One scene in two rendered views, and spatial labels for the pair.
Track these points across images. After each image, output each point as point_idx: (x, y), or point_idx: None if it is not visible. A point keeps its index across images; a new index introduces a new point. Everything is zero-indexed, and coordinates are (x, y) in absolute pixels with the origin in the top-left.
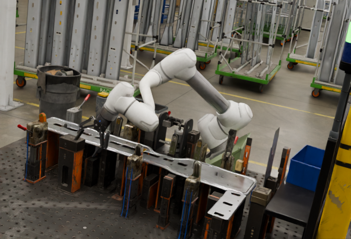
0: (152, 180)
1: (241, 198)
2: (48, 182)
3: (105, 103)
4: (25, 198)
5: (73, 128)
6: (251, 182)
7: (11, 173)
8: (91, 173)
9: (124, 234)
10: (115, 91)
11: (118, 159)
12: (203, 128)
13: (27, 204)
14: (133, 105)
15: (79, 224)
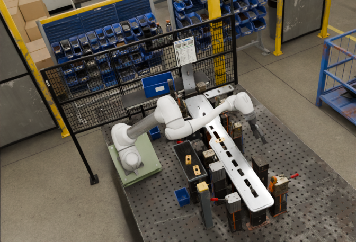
0: None
1: (207, 92)
2: None
3: (252, 109)
4: (292, 188)
5: (245, 184)
6: (188, 99)
7: (293, 225)
8: None
9: (251, 141)
10: (249, 98)
11: (194, 215)
12: (140, 156)
13: (293, 182)
14: None
15: (270, 154)
